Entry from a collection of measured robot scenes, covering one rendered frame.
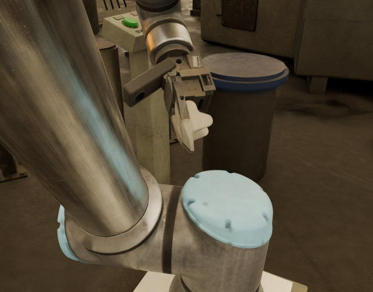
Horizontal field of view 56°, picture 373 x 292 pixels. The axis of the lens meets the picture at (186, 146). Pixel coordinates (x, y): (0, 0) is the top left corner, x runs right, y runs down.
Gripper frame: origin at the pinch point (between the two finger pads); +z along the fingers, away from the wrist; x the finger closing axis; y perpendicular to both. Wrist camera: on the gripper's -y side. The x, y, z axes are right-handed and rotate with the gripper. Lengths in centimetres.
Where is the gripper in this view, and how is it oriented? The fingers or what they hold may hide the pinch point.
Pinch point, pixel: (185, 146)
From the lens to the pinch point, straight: 59.8
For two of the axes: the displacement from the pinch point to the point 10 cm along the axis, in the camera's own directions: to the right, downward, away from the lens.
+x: -1.6, 4.7, 8.7
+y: 9.6, -1.4, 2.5
